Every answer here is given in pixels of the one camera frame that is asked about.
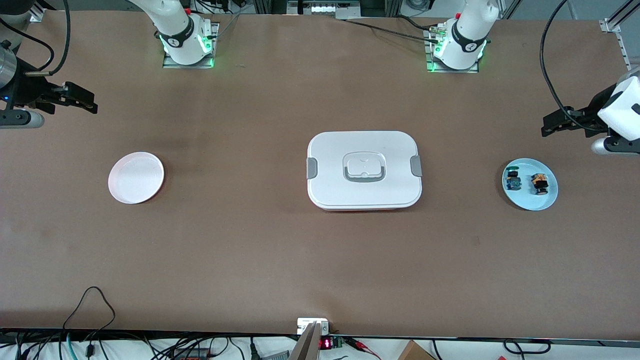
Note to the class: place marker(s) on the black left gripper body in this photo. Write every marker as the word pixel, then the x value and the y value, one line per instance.
pixel 589 113

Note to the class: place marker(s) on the orange push button switch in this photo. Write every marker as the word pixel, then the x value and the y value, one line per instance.
pixel 540 184

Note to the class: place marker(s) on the aluminium perforated rail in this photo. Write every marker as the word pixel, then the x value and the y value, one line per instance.
pixel 609 25

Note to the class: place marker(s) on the pink round plate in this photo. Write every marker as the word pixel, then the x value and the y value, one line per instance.
pixel 135 177

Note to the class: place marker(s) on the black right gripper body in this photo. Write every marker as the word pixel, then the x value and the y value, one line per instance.
pixel 31 91

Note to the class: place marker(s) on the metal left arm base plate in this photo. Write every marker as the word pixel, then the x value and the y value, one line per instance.
pixel 452 71

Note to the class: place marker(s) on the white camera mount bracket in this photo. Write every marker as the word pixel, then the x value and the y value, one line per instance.
pixel 306 324

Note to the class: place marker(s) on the white power strip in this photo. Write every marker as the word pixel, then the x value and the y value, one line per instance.
pixel 335 8

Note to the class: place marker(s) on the white lunch box grey clasps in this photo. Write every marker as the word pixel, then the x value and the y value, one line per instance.
pixel 365 192

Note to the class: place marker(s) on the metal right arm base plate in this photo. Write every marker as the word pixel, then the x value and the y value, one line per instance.
pixel 172 65

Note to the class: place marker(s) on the brown cardboard box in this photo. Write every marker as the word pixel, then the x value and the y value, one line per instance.
pixel 415 352

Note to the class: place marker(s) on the red digit display module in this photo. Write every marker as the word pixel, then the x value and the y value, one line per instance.
pixel 326 343

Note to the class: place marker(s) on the blue green switch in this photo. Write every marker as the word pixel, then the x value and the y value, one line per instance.
pixel 513 181

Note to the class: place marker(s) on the grey aluminium bar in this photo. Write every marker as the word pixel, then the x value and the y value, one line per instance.
pixel 306 345

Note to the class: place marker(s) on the light blue round plate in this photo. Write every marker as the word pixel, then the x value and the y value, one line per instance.
pixel 527 200

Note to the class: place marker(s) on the red clip leads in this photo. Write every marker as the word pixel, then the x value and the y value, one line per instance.
pixel 362 345

